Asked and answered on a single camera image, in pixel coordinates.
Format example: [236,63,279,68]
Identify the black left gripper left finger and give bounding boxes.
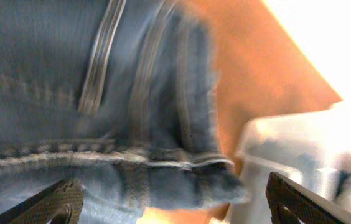
[0,179,83,224]

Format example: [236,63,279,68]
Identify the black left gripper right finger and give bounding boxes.
[266,172,351,224]

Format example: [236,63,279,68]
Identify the dark blue jeans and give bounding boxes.
[0,0,251,223]

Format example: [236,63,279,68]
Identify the clear plastic storage bin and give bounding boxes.
[226,103,351,223]

